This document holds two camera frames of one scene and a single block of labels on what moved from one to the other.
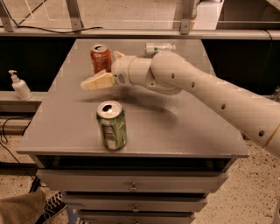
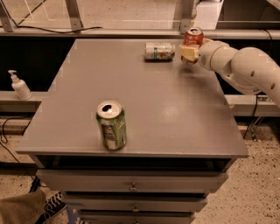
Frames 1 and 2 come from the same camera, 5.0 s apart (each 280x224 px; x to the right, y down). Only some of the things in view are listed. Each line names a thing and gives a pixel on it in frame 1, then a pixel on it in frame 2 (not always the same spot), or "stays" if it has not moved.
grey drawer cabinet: x=177 y=151 stays
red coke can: x=101 y=57 → x=193 y=36
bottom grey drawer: x=136 y=218 stays
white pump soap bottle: x=20 y=87 stays
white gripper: x=122 y=71 → x=207 y=56
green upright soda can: x=112 y=119 stays
